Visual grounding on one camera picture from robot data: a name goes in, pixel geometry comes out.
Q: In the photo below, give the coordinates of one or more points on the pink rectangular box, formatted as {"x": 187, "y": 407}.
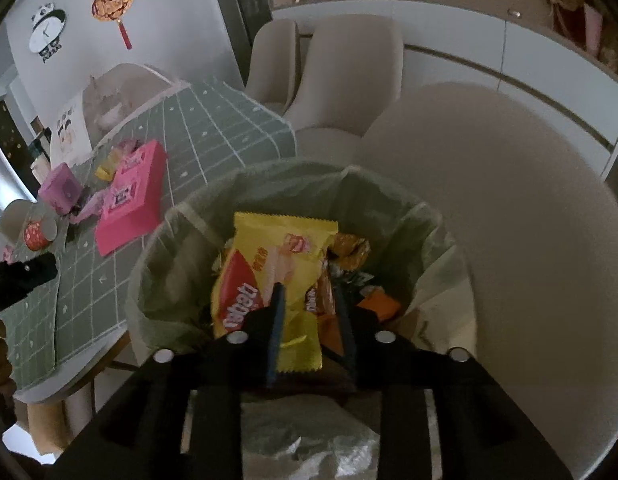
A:
{"x": 134, "y": 200}

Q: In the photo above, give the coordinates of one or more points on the panda wall clock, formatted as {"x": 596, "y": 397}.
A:
{"x": 48, "y": 32}

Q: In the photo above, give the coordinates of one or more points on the pink yellow wrapper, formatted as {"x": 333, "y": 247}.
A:
{"x": 125, "y": 150}

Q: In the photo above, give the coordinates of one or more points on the orange snack bag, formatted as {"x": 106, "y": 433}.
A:
{"x": 381, "y": 305}

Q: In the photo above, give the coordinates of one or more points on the red paper cup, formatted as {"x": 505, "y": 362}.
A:
{"x": 36, "y": 235}

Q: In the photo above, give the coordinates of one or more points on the white bottle with green lid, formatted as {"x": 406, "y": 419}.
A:
{"x": 39, "y": 160}

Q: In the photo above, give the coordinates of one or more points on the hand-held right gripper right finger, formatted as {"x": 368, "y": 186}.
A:
{"x": 349, "y": 350}

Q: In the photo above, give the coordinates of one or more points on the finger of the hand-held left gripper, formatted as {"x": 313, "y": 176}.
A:
{"x": 24, "y": 277}

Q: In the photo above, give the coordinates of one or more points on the purple box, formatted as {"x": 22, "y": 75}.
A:
{"x": 59, "y": 190}

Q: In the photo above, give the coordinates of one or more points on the trash bin with plastic liner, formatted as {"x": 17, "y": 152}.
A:
{"x": 189, "y": 240}

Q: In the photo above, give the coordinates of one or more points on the yellow red snack bag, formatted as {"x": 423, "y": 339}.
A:
{"x": 274, "y": 255}

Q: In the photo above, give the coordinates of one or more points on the brown orange candy wrapper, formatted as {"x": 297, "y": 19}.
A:
{"x": 351, "y": 250}

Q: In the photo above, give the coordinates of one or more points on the small yellow wrapper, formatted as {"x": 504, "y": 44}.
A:
{"x": 104, "y": 170}

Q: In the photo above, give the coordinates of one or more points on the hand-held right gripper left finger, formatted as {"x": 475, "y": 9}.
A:
{"x": 275, "y": 340}

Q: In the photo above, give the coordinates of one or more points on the green checked tablecloth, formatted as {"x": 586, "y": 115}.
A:
{"x": 199, "y": 130}

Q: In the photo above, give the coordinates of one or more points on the dark glass cabinet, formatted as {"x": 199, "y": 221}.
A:
{"x": 249, "y": 5}

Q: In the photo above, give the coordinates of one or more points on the white cartoon printed sign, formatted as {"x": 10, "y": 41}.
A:
{"x": 71, "y": 127}

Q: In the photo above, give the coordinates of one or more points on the pink plastic wrapper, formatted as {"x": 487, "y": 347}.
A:
{"x": 89, "y": 207}

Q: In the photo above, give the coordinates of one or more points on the dark door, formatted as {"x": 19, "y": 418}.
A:
{"x": 1, "y": 132}

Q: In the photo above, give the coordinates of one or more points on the white sideboard cabinet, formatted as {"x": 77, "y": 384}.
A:
{"x": 489, "y": 45}

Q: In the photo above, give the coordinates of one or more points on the red wrapped flower bouquet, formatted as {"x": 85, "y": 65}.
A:
{"x": 571, "y": 10}

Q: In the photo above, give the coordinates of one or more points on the red tasselled wall ornament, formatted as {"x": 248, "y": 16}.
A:
{"x": 111, "y": 2}

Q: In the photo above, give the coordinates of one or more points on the beige dining chair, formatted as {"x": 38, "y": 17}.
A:
{"x": 274, "y": 60}
{"x": 344, "y": 75}
{"x": 514, "y": 240}
{"x": 49, "y": 425}

